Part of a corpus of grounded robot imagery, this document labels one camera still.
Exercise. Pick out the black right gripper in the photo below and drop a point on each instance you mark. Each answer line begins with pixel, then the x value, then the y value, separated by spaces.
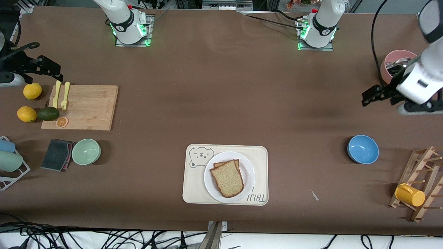
pixel 20 64

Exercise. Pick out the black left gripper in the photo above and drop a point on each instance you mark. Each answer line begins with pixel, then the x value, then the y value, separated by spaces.
pixel 388 91

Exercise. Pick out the white round plate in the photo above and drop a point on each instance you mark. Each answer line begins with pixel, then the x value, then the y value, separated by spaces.
pixel 247 183

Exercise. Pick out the brown bread slice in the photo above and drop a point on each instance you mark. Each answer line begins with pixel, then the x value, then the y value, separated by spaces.
pixel 228 180
pixel 225 162

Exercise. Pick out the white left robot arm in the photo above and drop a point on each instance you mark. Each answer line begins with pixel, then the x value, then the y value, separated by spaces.
pixel 323 24

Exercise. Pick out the yellow plastic fork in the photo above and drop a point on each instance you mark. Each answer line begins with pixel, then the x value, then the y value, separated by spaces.
pixel 65 91

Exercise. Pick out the yellow plastic knife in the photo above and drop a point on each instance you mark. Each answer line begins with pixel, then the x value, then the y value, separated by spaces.
pixel 56 95

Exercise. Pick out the yellow lemon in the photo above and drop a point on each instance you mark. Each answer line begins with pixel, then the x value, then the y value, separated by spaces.
pixel 32 91
pixel 26 114

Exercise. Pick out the metal spoon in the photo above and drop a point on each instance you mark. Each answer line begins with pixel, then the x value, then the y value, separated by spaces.
pixel 398 65

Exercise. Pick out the dark green avocado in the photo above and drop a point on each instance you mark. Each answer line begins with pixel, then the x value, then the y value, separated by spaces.
pixel 48 113

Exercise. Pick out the pink bowl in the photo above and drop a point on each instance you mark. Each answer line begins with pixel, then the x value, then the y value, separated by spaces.
pixel 398 54

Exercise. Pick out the wooden cutting board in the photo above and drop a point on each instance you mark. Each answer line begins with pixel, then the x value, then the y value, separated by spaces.
pixel 90 107

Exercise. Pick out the orange slice toy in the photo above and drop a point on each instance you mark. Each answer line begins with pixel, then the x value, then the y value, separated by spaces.
pixel 62 122

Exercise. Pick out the blue bowl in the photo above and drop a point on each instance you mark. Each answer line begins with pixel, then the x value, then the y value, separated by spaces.
pixel 363 149

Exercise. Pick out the wooden mug rack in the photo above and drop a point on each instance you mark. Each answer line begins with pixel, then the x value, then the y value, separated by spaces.
pixel 420 162

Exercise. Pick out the dark grey sponge cloth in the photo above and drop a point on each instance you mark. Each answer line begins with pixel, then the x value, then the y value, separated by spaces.
pixel 55 155

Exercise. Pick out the pale green bowl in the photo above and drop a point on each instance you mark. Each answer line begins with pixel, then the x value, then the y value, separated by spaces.
pixel 86 152

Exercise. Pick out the light blue cup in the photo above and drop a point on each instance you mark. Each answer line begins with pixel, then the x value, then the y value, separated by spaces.
pixel 7 146

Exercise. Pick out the pale green cup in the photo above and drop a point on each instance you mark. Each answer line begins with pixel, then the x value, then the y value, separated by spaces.
pixel 10 161

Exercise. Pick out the yellow mug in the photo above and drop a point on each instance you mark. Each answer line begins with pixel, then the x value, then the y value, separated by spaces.
pixel 410 195

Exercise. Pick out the small white tape scrap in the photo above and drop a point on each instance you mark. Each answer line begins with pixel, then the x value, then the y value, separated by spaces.
pixel 314 195

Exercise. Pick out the cream bear print tray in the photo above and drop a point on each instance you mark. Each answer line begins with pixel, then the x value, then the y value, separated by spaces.
pixel 193 186

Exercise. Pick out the aluminium frame rail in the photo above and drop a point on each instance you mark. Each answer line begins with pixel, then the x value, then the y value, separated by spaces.
pixel 26 7
pixel 419 16

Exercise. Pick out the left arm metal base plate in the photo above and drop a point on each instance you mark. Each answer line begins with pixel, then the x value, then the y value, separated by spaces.
pixel 315 49

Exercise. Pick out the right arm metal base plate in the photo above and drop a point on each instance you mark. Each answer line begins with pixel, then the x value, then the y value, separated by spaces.
pixel 151 31

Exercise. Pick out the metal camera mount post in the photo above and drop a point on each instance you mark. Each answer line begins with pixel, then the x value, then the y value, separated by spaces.
pixel 213 238

